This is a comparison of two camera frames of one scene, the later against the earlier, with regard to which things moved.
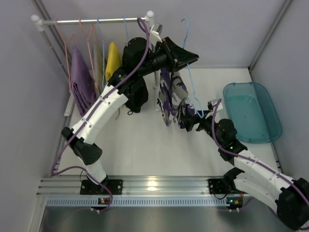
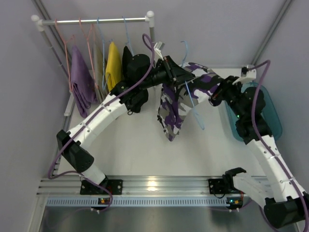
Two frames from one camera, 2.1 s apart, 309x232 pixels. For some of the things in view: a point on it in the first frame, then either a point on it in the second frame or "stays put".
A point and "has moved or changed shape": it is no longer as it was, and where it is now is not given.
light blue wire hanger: [201, 115] has moved or changed shape
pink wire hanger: [65, 43] stays put
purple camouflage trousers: [174, 99] has moved or changed shape
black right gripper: [192, 122] → [217, 91]
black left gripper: [172, 56] → [171, 71]
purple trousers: [82, 84] stays put
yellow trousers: [113, 62] stays put
